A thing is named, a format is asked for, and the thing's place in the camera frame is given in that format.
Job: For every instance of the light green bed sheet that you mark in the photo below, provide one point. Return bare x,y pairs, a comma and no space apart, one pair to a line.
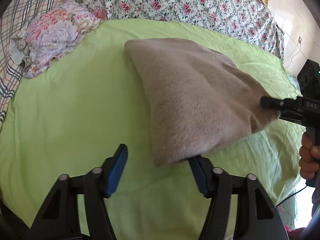
73,116

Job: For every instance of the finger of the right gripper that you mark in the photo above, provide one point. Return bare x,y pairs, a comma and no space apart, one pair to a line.
278,104

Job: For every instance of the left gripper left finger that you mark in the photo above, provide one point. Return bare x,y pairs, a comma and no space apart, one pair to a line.
75,206

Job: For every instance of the plaid checkered blanket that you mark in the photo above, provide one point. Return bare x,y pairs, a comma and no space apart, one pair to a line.
15,15

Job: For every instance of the purple pink floral pillow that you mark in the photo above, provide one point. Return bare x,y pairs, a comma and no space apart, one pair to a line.
51,36

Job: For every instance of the rose floral white quilt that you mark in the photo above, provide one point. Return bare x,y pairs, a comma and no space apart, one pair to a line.
248,20

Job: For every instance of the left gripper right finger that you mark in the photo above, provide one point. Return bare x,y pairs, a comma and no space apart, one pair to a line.
256,216

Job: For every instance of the beige knit sweater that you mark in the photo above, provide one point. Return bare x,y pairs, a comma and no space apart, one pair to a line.
200,101

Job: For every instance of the person right hand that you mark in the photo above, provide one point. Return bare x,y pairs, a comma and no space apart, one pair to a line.
309,154

